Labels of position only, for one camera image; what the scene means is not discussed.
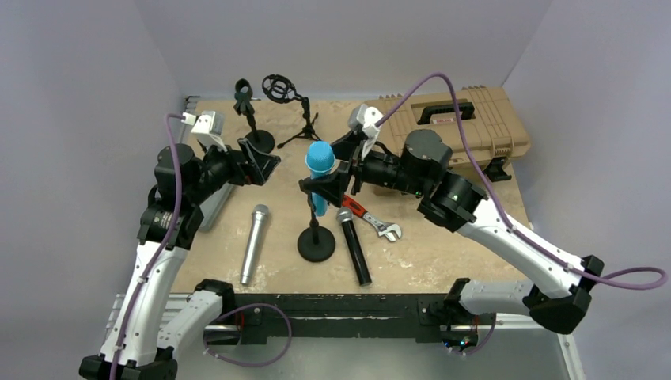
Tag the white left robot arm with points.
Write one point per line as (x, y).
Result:
(142, 344)

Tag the black round base mic stand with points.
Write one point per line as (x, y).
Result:
(262, 140)

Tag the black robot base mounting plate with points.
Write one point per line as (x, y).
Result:
(425, 318)

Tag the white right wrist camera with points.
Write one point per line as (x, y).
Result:
(363, 120)

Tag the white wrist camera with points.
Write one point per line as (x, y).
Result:
(207, 128)
(363, 120)

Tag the tan plastic tool case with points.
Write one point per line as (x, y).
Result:
(494, 133)

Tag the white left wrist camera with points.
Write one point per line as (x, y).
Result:
(207, 128)

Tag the black microphone with mesh head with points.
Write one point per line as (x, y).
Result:
(345, 218)

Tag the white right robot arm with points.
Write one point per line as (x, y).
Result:
(556, 290)

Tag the silver mesh head microphone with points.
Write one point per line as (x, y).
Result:
(260, 219)

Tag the black tripod shock mount stand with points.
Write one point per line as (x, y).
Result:
(283, 96)

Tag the aluminium table frame rails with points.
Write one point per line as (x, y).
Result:
(177, 125)

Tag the blue foam covered microphone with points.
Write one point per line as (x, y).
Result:
(320, 160)

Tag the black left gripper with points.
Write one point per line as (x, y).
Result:
(248, 165)

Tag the red handled adjustable wrench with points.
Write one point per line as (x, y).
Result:
(390, 231)

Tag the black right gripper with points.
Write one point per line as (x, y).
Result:
(331, 185)

